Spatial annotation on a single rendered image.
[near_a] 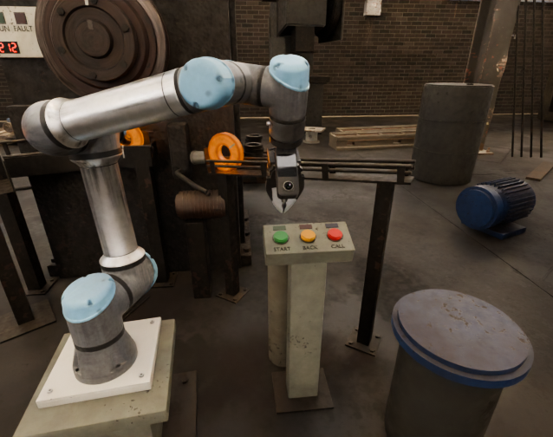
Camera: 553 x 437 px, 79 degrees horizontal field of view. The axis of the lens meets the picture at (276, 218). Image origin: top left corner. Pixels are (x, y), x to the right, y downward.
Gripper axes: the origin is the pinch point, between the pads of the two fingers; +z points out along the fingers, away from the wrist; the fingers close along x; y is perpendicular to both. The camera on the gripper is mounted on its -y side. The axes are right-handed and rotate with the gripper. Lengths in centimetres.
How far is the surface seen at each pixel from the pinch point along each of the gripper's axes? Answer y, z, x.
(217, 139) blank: 59, 14, 18
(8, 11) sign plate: 102, -20, 97
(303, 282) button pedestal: -7.6, 20.8, -5.7
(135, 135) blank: 75, 20, 54
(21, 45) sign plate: 98, -9, 95
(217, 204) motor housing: 48, 39, 20
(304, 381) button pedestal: -21, 58, -7
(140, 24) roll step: 83, -21, 43
